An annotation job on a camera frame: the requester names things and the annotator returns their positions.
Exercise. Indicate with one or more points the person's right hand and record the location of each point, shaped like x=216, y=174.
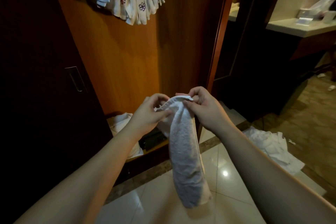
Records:
x=210, y=115

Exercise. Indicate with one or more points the person's left hand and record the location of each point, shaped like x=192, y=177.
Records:
x=144, y=117

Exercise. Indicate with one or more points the person's left thumb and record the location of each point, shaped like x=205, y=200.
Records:
x=164, y=115

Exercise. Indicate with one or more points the person's right thumb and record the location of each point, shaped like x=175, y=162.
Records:
x=189, y=107

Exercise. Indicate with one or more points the white terry towel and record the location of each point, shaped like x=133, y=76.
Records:
x=185, y=153

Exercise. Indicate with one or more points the person's left forearm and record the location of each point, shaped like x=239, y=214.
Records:
x=86, y=181

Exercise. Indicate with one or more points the person's right forearm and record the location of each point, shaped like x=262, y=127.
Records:
x=265, y=179

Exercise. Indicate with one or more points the black box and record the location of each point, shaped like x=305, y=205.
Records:
x=153, y=139

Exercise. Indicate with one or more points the white crumpled cloth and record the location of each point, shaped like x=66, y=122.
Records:
x=120, y=122

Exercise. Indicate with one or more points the wooden wardrobe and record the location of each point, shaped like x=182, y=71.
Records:
x=126, y=55

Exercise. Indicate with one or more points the dark wooden door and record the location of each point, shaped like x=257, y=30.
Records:
x=252, y=55

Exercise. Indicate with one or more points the pile of white linen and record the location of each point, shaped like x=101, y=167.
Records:
x=273, y=147

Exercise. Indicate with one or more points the white paper scrap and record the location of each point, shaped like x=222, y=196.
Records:
x=292, y=142
x=332, y=87
x=320, y=75

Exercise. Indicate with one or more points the dark wardrobe sliding door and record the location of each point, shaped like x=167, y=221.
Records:
x=39, y=87

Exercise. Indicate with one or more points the beige vanity counter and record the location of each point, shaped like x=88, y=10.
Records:
x=291, y=25

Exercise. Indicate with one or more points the clear tissue box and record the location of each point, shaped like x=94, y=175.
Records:
x=305, y=17

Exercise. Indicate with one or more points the clear plastic bag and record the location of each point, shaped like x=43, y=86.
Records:
x=324, y=3

